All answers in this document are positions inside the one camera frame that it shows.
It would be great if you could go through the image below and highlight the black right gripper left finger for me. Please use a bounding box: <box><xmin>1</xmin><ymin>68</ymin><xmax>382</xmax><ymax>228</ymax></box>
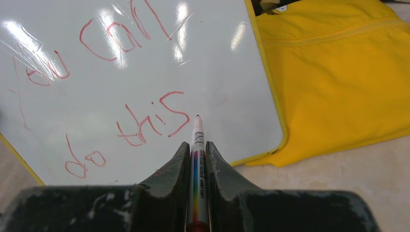
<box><xmin>0</xmin><ymin>142</ymin><xmax>190</xmax><ymax>232</ymax></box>

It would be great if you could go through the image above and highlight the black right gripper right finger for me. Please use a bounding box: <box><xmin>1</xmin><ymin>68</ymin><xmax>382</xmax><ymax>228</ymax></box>
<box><xmin>206</xmin><ymin>142</ymin><xmax>380</xmax><ymax>232</ymax></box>

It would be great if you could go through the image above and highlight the red capped white marker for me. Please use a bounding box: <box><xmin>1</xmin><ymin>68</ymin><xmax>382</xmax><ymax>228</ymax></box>
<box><xmin>186</xmin><ymin>115</ymin><xmax>210</xmax><ymax>232</ymax></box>

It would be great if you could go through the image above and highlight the yellow framed whiteboard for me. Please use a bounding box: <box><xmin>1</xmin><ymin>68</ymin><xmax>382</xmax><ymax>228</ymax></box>
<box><xmin>0</xmin><ymin>0</ymin><xmax>288</xmax><ymax>185</ymax></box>

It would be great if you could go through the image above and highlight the yellow zippered fabric pouch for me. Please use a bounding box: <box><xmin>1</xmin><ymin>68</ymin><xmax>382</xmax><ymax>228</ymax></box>
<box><xmin>249</xmin><ymin>0</ymin><xmax>410</xmax><ymax>167</ymax></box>

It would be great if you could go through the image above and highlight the black floral pillow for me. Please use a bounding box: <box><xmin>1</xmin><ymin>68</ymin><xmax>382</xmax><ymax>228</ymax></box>
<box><xmin>251</xmin><ymin>0</ymin><xmax>410</xmax><ymax>16</ymax></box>

